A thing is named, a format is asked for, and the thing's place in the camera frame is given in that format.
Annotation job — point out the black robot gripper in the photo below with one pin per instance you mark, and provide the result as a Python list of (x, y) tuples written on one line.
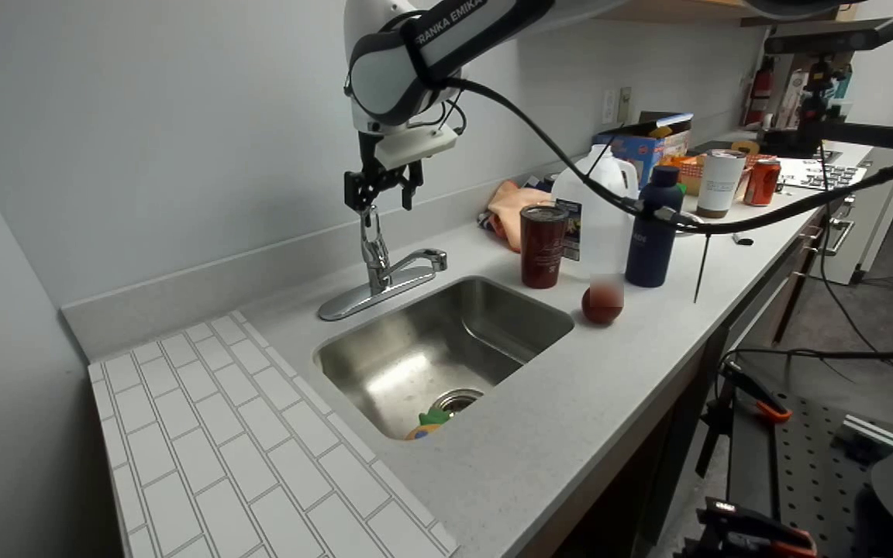
[(374, 178)]

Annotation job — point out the chrome faucet handle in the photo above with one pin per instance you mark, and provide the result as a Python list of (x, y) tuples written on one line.
[(374, 242)]

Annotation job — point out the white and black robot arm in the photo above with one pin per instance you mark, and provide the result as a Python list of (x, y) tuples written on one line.
[(403, 60)]

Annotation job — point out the chrome faucet with base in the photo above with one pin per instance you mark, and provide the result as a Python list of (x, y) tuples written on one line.
[(397, 276)]

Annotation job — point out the peach coloured cloth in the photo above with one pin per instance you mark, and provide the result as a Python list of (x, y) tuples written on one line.
[(504, 213)]

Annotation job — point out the dark red tumbler cup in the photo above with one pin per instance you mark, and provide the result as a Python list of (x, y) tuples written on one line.
[(544, 233)]

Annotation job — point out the stainless steel sink basin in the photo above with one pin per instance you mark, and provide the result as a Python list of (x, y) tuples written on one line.
[(437, 354)]

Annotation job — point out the clear plastic gallon jug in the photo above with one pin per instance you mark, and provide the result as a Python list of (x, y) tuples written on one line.
[(595, 229)]

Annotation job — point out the green and orange sink item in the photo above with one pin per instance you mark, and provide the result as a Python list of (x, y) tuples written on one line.
[(428, 423)]

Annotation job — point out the red apple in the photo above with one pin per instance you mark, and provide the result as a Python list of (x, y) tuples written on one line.
[(602, 305)]

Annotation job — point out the blue box on counter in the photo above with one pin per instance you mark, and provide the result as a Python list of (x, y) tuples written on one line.
[(644, 154)]

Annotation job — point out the dark blue water bottle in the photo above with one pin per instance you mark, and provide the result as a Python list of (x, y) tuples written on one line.
[(651, 233)]

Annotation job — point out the white brick pattern mat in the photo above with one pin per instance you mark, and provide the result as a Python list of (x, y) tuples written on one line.
[(222, 451)]

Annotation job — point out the white paper cup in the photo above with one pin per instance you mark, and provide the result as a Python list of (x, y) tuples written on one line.
[(721, 175)]

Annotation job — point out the red mug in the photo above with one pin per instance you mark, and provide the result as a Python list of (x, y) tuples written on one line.
[(761, 182)]

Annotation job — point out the black perforated robot table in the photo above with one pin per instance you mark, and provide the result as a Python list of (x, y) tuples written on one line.
[(825, 473)]

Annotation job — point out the orange handled clamp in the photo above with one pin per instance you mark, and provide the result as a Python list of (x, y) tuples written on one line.
[(763, 400)]

